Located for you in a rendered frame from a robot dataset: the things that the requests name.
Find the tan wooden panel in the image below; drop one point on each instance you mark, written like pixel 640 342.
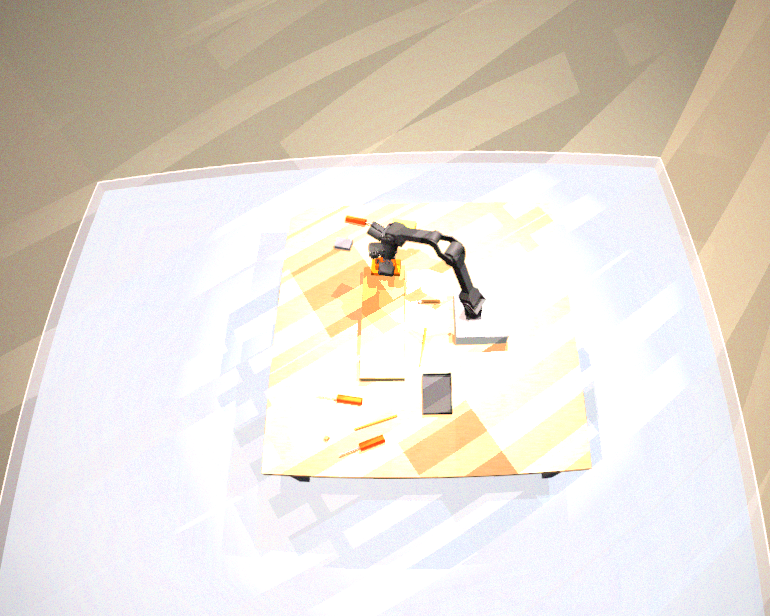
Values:
pixel 382 351

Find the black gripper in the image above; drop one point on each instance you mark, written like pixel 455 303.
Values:
pixel 386 268

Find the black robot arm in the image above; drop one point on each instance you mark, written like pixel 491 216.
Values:
pixel 396 234

